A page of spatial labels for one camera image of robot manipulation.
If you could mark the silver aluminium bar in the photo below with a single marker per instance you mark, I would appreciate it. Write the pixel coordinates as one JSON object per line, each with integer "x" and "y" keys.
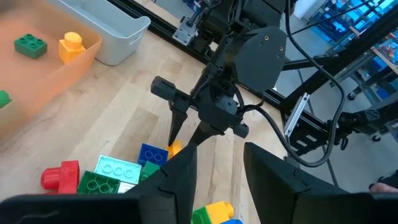
{"x": 297, "y": 115}

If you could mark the small dark green block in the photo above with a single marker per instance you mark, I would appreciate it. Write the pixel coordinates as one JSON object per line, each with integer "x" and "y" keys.
{"x": 30, "y": 46}
{"x": 96, "y": 183}

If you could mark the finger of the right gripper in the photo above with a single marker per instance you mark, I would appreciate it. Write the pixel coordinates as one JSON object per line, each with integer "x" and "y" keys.
{"x": 178, "y": 119}
{"x": 205, "y": 132}

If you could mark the grey plastic bin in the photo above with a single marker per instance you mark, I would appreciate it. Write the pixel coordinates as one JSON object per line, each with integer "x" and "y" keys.
{"x": 118, "y": 40}

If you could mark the orange-yellow single-stud block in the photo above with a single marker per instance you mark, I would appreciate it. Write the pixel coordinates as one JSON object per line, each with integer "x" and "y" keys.
{"x": 71, "y": 46}

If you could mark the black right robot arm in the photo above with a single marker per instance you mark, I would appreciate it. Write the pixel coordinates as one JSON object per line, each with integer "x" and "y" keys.
{"x": 258, "y": 59}

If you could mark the long dark green block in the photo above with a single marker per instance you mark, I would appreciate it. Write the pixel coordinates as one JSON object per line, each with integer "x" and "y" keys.
{"x": 149, "y": 171}

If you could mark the small blue toy block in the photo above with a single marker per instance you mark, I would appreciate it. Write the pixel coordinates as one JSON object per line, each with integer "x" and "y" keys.
{"x": 231, "y": 221}

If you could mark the dark blue toy block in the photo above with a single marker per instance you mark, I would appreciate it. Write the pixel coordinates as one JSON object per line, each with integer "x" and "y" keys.
{"x": 152, "y": 154}

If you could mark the bright green hollow block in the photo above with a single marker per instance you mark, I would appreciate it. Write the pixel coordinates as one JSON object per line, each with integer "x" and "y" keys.
{"x": 200, "y": 216}

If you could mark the silver bracket plate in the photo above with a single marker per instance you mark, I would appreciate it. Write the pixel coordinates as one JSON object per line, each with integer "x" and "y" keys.
{"x": 185, "y": 31}

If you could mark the light teal flat block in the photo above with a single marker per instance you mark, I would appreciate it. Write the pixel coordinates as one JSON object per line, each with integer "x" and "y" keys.
{"x": 118, "y": 169}

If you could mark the clear yellow bin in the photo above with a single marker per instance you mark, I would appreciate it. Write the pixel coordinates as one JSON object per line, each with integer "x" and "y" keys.
{"x": 37, "y": 81}

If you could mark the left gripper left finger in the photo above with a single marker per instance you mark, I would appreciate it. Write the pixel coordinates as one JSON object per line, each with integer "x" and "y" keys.
{"x": 168, "y": 199}

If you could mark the storage shelf with boxes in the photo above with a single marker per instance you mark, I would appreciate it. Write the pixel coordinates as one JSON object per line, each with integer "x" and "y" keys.
{"x": 385, "y": 49}

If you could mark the black wheeled chair base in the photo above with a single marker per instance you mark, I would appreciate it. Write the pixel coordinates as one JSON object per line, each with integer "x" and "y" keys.
{"x": 367, "y": 116}

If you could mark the bright green two-stud block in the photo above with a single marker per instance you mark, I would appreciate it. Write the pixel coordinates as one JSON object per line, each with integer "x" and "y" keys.
{"x": 4, "y": 99}

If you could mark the person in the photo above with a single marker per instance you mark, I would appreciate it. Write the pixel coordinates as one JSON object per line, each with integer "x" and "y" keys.
{"x": 384, "y": 187}

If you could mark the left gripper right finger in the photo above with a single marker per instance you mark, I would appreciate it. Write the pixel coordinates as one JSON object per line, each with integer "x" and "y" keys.
{"x": 280, "y": 199}

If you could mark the red toy block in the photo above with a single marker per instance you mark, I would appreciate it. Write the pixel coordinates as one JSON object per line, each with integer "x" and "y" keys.
{"x": 62, "y": 177}

